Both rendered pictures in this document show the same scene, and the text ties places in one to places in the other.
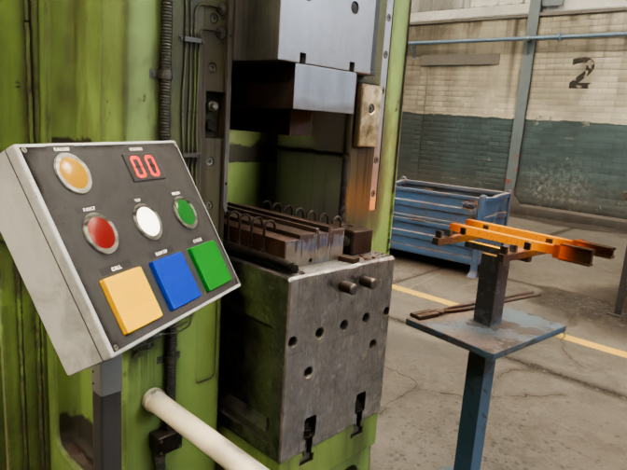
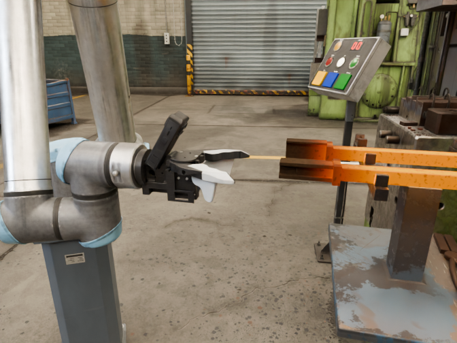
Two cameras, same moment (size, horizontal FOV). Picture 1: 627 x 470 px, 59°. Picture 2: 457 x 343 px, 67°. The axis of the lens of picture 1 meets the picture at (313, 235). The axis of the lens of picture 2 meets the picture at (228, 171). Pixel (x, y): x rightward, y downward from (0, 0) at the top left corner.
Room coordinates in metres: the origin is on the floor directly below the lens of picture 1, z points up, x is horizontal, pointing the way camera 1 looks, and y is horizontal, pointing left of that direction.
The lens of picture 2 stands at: (1.88, -1.22, 1.15)
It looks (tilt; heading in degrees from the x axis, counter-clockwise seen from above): 20 degrees down; 144
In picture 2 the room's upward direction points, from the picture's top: straight up
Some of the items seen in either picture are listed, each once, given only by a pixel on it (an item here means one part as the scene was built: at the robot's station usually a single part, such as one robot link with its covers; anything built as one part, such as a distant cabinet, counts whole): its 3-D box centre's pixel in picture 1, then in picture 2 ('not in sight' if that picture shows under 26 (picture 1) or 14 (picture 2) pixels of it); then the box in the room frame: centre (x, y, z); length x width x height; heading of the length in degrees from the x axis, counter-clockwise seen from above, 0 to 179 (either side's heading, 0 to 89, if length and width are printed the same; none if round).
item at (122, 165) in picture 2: not in sight; (132, 166); (1.25, -1.00, 0.93); 0.10 x 0.05 x 0.09; 131
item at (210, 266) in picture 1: (208, 266); (343, 82); (0.88, 0.17, 1.01); 0.07 x 0.05 x 0.07; 161
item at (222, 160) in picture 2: not in sight; (226, 165); (1.35, -0.84, 0.93); 0.09 x 0.03 x 0.06; 77
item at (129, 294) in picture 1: (130, 300); (319, 78); (0.69, 0.23, 1.01); 0.07 x 0.05 x 0.07; 161
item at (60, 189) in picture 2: not in sight; (69, 167); (0.72, -1.01, 0.79); 0.17 x 0.15 x 0.18; 64
